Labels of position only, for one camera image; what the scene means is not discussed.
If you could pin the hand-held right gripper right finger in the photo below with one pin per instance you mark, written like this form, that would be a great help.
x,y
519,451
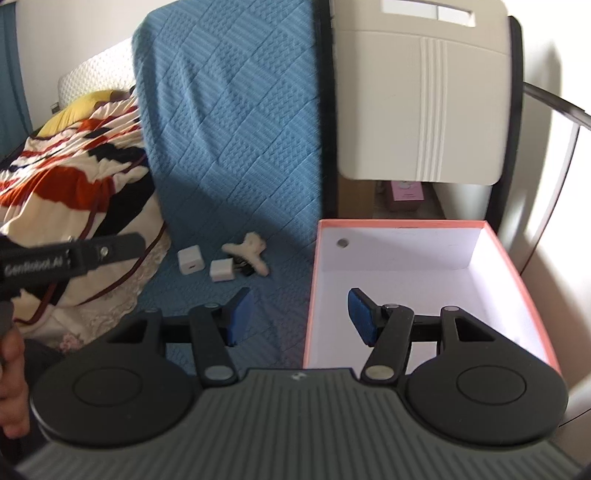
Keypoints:
x,y
361,318

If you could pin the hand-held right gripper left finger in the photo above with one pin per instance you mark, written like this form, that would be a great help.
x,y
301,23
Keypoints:
x,y
240,316

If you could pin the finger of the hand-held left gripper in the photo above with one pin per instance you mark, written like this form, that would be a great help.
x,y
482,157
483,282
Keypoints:
x,y
111,251

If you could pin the white charger cube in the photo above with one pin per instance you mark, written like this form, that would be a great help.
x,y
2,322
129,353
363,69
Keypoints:
x,y
222,271
189,262

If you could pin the white plush toy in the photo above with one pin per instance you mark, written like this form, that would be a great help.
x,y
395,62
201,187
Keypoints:
x,y
247,251

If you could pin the pink cardboard box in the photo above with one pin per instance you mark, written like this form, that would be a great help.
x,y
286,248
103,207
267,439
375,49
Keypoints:
x,y
429,277

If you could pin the person's left hand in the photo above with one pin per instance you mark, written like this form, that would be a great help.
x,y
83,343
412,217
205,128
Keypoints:
x,y
11,387

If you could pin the striped red black blanket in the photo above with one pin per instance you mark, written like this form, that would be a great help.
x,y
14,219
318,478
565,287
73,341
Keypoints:
x,y
78,194

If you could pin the small pink carton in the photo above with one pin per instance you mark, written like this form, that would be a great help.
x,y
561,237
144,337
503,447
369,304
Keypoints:
x,y
406,190

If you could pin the yellow pillow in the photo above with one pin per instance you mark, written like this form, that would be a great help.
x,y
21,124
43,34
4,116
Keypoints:
x,y
78,108

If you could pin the blue quilted blanket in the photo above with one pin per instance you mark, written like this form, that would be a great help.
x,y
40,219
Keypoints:
x,y
231,138

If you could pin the white textured pillow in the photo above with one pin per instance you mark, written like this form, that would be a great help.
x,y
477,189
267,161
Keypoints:
x,y
92,74

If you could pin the teal curtain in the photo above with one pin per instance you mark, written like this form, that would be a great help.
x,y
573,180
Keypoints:
x,y
14,78

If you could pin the beige plastic chair back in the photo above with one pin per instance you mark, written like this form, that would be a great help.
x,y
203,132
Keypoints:
x,y
420,92

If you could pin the dark curved metal rail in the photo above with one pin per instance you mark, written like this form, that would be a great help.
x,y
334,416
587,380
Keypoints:
x,y
558,104

